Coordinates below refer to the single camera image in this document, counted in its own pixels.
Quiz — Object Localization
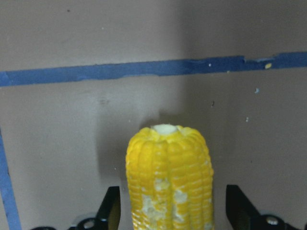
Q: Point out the yellow corn cob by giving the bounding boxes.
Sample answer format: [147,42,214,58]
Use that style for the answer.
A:
[125,124,214,230]

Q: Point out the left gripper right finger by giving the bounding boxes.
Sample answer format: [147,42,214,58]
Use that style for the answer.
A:
[226,184,262,230]

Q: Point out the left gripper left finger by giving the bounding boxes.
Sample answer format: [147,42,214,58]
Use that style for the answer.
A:
[95,186,120,230]

